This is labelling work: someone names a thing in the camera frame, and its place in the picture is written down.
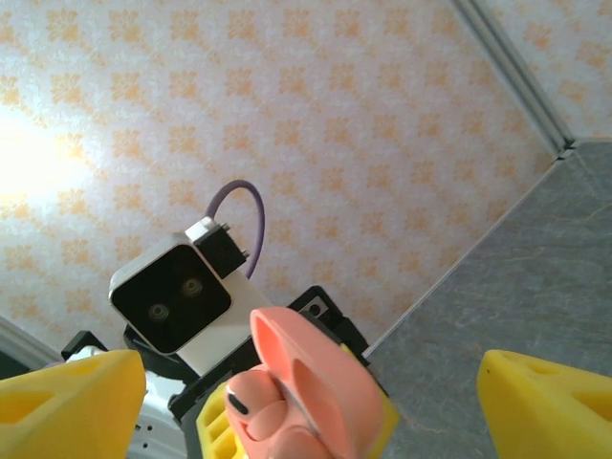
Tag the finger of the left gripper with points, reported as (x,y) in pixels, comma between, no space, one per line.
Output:
(389,425)
(215,430)

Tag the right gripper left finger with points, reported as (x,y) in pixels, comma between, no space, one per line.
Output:
(67,411)

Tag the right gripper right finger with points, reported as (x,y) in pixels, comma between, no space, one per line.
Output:
(550,416)

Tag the pink earbud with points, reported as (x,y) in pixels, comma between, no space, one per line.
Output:
(291,442)
(253,397)

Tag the pink charging case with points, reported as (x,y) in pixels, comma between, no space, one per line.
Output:
(325,382)

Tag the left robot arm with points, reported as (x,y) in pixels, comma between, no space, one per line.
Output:
(158,411)

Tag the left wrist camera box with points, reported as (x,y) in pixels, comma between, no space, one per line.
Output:
(167,296)

